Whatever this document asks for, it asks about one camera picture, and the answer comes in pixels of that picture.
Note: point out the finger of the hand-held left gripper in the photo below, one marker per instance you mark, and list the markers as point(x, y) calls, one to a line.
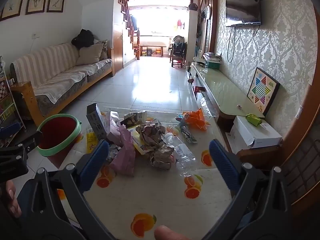
point(30, 139)

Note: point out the pink plastic bag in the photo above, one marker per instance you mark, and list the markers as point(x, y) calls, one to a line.
point(123, 152)

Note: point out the black bag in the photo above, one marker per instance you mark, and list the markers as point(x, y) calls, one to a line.
point(83, 38)

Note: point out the chair with clothes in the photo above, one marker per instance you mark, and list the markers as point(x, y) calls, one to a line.
point(178, 48)

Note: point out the wooden staircase railing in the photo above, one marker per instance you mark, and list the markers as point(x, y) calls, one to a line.
point(126, 12)

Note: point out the wooden low stool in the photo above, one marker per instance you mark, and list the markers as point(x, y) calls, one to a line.
point(260, 155)

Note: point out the green box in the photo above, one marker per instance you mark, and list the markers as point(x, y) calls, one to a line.
point(214, 64)

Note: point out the star checkers board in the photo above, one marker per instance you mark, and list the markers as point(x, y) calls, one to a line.
point(262, 92)

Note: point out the wooden lattice chair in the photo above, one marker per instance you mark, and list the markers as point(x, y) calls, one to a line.
point(302, 170)

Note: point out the small red box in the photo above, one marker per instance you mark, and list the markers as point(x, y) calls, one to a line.
point(198, 89)

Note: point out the green packet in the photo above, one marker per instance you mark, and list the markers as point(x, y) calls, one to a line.
point(253, 120)

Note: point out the crumpled printed paper ball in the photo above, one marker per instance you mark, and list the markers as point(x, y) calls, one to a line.
point(162, 158)
point(152, 136)

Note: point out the glass-topped television cabinet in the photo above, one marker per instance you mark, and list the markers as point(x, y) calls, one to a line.
point(222, 90)

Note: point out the black wall television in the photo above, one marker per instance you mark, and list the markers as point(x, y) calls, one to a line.
point(243, 7)

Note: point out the red bucket with green rim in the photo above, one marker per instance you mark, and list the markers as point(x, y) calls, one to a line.
point(58, 135)

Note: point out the person's right leg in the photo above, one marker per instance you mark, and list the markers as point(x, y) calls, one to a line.
point(250, 218)

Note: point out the white basin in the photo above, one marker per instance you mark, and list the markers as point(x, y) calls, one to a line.
point(199, 62)

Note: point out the small blue wrapper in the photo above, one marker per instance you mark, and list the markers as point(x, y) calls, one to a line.
point(180, 118)

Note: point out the fruit print tablecloth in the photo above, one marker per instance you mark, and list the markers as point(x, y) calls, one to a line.
point(150, 200)

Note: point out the striped wooden sofa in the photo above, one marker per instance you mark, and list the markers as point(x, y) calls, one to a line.
point(57, 75)

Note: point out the beige pillow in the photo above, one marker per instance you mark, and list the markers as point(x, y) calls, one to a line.
point(90, 53)

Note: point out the blue white wrapper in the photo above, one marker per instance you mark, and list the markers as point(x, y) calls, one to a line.
point(115, 152)

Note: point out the person's left hand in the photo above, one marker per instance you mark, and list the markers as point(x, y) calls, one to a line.
point(11, 200)

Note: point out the white paper cup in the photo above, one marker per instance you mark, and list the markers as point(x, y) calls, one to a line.
point(141, 116)

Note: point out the orange plastic bag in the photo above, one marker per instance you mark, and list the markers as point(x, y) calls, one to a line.
point(196, 118)

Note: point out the wooden bench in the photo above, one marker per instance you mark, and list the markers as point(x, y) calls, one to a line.
point(152, 48)

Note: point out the person's right hand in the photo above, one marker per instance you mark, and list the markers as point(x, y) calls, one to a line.
point(170, 233)

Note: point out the grey tall carton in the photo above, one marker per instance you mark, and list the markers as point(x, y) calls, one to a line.
point(96, 122)

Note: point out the patterned pillow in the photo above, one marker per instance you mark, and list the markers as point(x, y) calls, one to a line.
point(104, 50)

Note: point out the wooden understairs cabinet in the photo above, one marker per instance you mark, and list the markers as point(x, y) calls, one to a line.
point(118, 47)

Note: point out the clear plastic bottle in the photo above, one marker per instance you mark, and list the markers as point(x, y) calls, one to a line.
point(181, 155)

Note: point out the yellow packet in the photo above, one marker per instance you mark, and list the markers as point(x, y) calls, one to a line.
point(91, 140)

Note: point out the white rack with colourful books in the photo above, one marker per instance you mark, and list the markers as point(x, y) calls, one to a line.
point(8, 100)

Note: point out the white cardboard box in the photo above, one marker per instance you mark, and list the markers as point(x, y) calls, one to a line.
point(255, 136)

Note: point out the silver snack wrapper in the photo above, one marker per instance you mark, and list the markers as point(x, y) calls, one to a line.
point(188, 133)

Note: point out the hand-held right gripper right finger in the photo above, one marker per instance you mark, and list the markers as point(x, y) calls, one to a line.
point(223, 163)

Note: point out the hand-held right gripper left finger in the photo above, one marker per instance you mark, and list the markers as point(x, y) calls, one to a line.
point(94, 163)

